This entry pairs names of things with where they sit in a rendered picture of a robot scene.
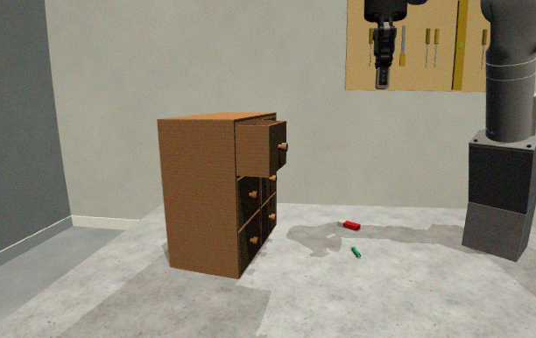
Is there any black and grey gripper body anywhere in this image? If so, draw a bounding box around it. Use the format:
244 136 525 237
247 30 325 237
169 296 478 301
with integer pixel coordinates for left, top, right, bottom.
364 0 407 29

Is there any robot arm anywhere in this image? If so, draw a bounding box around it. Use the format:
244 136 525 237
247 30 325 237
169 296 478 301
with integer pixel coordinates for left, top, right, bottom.
481 0 536 143

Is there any green aaa battery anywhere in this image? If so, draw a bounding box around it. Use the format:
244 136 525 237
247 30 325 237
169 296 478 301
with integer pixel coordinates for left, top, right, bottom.
351 246 361 258

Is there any brown wooden chest of drawers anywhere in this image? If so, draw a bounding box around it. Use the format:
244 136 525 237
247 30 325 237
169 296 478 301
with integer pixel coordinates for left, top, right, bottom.
157 113 277 279

